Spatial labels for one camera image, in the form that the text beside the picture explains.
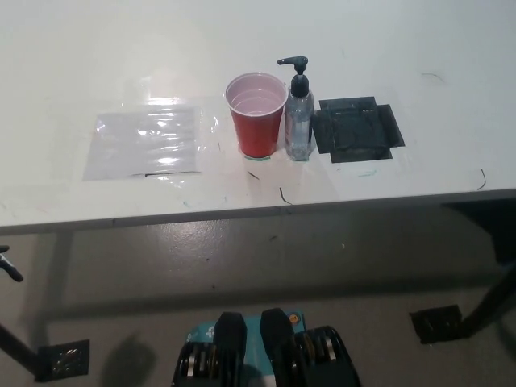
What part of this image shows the clear plastic sheet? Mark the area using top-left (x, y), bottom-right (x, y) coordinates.
top-left (82, 105), bottom-right (202, 182)

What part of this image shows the black table leg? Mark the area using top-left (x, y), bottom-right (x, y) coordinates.
top-left (462, 261), bottom-right (516, 338)
top-left (0, 321), bottom-right (44, 382)

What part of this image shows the robot torso black and teal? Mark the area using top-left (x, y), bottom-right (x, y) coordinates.
top-left (172, 308), bottom-right (362, 387)

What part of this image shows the black tape patch on table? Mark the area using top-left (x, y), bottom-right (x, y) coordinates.
top-left (313, 95), bottom-right (406, 164)

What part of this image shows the red plastic cup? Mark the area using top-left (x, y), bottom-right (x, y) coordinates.
top-left (224, 72), bottom-right (288, 159)

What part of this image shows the clear hand soap pump bottle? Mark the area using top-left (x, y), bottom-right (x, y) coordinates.
top-left (277, 56), bottom-right (314, 162)

